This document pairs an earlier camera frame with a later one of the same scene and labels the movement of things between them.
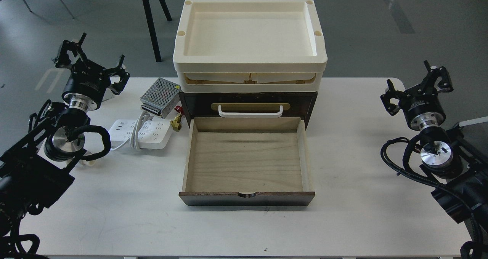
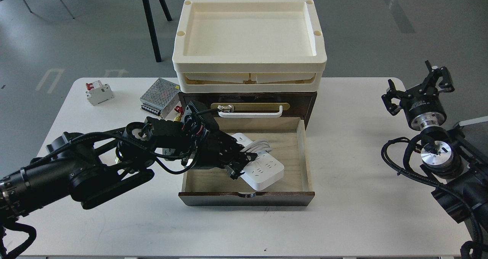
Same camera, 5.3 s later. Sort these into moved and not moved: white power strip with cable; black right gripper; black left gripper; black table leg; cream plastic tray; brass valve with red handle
Moved: white power strip with cable; black left gripper
Not moved: brass valve with red handle; black table leg; cream plastic tray; black right gripper
